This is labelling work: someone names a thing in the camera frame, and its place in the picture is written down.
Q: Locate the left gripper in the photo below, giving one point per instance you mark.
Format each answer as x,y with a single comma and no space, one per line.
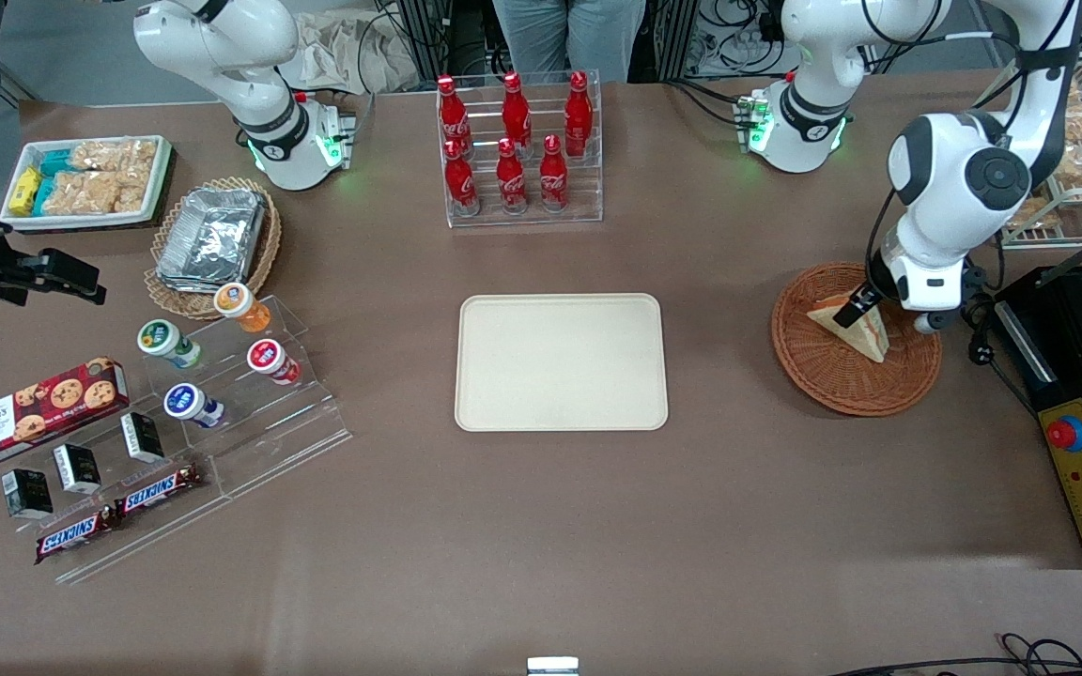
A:
858,306

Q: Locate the triangular sandwich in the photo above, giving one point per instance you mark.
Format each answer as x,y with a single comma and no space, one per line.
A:
868,336

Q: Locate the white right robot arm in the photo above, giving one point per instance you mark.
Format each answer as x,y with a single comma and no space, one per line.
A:
250,84

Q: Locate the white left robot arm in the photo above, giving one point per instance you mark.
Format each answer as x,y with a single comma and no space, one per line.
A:
945,178

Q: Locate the brown round wicker basket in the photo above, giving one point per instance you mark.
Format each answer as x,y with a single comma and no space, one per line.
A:
832,380

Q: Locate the white rectangular snack tray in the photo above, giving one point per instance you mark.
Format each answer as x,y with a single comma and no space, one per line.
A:
163,178

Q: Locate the aluminium foil tray stack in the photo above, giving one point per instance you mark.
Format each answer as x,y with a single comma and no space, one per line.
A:
212,235

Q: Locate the light oval wicker basket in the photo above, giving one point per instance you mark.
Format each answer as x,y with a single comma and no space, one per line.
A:
259,263

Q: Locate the beige plastic tray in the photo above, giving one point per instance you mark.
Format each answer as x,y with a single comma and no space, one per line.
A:
560,361

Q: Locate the teal snack packet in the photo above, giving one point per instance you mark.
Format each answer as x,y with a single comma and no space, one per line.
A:
45,195
57,161

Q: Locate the yellow snack packet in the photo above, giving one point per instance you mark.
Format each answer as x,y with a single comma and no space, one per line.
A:
24,190

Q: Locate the clear rice cracker pack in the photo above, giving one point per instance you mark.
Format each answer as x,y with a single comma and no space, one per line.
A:
114,155
135,192
85,195

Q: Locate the red Walkers cookie box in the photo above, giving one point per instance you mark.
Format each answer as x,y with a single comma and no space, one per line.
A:
34,413

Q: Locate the green lid gum jar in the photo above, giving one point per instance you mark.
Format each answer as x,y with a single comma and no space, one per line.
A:
160,338

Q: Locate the black countertop appliance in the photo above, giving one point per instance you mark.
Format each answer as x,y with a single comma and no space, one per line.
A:
1058,329

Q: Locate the small black carton box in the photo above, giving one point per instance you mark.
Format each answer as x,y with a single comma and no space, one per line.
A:
26,494
142,437
77,468

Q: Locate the blue lid gum jar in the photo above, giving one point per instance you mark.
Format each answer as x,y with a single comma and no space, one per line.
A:
184,402

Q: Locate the orange lid gum jar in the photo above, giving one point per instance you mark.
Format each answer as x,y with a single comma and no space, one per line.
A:
234,300

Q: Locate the red emergency stop button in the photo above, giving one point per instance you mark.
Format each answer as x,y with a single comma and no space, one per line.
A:
1065,434

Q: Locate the red lid gum jar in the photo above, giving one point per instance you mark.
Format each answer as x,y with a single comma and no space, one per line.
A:
266,358

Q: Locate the Snickers chocolate bar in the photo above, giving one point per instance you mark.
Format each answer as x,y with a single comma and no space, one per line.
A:
161,490
73,535

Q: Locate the clear acrylic stepped stand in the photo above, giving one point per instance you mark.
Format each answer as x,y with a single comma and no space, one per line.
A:
259,441

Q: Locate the red cola bottle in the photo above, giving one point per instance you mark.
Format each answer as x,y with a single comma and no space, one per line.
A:
510,180
452,113
515,111
579,111
460,183
553,178

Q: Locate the clear acrylic bottle rack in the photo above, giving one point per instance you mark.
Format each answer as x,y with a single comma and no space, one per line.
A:
527,218

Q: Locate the crumpled brown paper bag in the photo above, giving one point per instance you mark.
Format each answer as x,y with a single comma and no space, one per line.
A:
344,52

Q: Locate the person in grey jeans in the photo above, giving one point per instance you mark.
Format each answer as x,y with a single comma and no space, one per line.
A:
564,38

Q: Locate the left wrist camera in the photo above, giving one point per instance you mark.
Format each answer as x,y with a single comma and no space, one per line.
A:
931,324

